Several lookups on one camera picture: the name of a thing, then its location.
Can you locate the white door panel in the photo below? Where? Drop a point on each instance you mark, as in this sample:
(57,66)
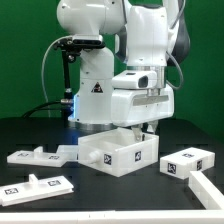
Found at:
(34,189)
(37,157)

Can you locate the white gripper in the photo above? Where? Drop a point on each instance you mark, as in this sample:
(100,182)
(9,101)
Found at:
(133,107)

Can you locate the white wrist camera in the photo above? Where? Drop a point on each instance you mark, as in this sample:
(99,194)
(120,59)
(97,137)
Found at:
(135,80)

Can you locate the black camera on stand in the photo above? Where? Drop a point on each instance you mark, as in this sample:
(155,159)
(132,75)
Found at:
(71,48)

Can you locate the white marker sheet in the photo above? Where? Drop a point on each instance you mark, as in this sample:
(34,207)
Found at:
(71,151)

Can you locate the white cabinet top block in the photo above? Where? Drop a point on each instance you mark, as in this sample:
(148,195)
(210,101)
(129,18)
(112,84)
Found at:
(181,163)

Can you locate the white door panel front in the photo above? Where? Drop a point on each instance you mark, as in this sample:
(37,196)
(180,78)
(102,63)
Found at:
(34,189)

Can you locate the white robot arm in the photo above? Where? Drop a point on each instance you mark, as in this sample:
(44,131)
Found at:
(123,51)

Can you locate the white L-shaped fence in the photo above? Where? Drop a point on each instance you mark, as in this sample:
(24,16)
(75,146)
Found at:
(210,197)

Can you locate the white cabinet body box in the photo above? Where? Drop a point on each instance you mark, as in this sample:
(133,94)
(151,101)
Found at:
(117,152)

